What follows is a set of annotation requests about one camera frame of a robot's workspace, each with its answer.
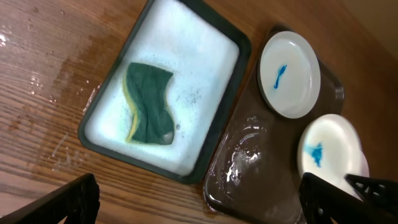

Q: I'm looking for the white plate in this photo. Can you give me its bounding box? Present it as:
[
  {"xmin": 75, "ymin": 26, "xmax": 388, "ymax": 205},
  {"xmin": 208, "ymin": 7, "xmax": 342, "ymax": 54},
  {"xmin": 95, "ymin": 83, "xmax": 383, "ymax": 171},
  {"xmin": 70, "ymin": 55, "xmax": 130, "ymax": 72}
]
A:
[
  {"xmin": 297, "ymin": 114, "xmax": 369, "ymax": 198},
  {"xmin": 257, "ymin": 31, "xmax": 321, "ymax": 119}
]

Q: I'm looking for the brown plastic serving tray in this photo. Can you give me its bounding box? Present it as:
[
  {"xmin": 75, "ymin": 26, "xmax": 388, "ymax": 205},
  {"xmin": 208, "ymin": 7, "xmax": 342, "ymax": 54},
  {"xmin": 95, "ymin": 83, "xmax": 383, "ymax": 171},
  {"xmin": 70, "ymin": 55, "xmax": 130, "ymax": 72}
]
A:
[{"xmin": 202, "ymin": 23, "xmax": 371, "ymax": 224}]

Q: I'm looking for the green yellow sponge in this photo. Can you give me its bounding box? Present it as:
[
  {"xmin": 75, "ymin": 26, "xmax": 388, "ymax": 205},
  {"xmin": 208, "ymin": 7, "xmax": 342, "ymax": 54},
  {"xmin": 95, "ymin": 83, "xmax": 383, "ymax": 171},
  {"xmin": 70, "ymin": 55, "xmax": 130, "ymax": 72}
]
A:
[{"xmin": 123, "ymin": 62, "xmax": 175, "ymax": 145}]

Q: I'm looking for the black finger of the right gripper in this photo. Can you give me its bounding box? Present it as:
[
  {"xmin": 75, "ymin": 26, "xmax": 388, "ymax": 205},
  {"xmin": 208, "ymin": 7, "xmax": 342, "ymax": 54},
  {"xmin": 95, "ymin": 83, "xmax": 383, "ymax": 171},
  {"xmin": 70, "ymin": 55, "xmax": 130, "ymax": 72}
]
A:
[{"xmin": 345, "ymin": 174, "xmax": 397, "ymax": 212}]

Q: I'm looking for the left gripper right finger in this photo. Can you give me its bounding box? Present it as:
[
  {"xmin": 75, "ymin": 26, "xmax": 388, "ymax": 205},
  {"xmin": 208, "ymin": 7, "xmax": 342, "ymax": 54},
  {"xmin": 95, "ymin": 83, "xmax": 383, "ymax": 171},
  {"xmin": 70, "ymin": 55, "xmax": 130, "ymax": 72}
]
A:
[{"xmin": 298, "ymin": 172, "xmax": 397, "ymax": 224}]

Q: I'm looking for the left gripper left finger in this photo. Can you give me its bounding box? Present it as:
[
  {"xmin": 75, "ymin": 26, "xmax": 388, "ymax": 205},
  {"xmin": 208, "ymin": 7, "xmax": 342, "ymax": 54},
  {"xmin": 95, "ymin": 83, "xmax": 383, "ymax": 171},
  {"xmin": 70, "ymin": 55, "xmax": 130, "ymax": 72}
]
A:
[{"xmin": 1, "ymin": 173, "xmax": 100, "ymax": 224}]

